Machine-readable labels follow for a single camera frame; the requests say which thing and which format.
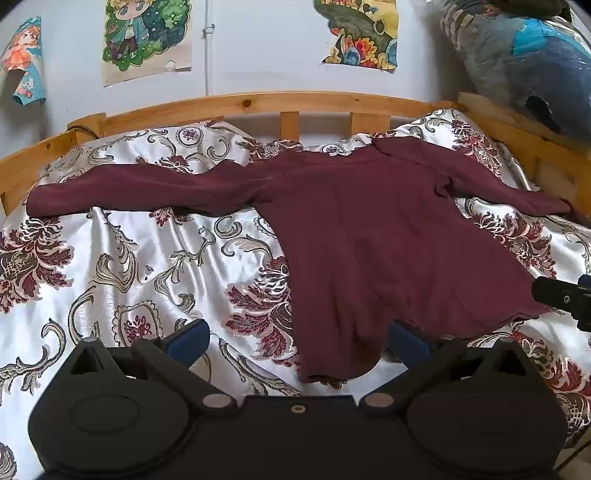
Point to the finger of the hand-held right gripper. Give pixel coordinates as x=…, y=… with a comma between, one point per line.
x=561, y=296

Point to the floral satin blanket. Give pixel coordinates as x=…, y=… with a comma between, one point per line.
x=138, y=258

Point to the wooden bed frame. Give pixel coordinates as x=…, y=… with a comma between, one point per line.
x=231, y=104

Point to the maroon long-sleeved shirt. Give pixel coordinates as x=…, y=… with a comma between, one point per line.
x=369, y=240

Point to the blond figure wall poster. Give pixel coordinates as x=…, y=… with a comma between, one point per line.
x=143, y=37

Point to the plastic-wrapped blue bedding bundle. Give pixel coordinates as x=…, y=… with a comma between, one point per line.
x=531, y=60

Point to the mushroom landscape wall poster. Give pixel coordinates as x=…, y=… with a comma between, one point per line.
x=360, y=32

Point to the white wall pipe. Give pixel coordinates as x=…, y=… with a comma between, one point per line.
x=209, y=69

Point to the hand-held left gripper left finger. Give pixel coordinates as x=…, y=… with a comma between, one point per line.
x=188, y=342

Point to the orange-haired figure wall poster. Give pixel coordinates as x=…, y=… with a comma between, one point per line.
x=25, y=60

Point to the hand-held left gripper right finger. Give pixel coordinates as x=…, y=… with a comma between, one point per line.
x=407, y=345

